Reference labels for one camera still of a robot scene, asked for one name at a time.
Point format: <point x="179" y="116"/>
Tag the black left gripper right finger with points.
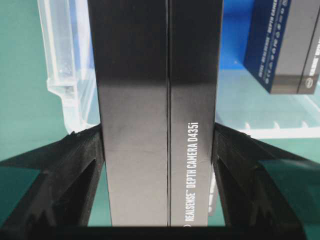
<point x="258" y="180"/>

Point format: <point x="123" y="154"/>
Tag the clear plastic storage case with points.
<point x="145" y="72"/>

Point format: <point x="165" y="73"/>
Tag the blue foam liner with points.
<point x="232" y="37"/>

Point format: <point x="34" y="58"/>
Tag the black camera box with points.
<point x="283" y="47"/>
<point x="158" y="139"/>

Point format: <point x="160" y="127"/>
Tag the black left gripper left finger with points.
<point x="56" y="182"/>

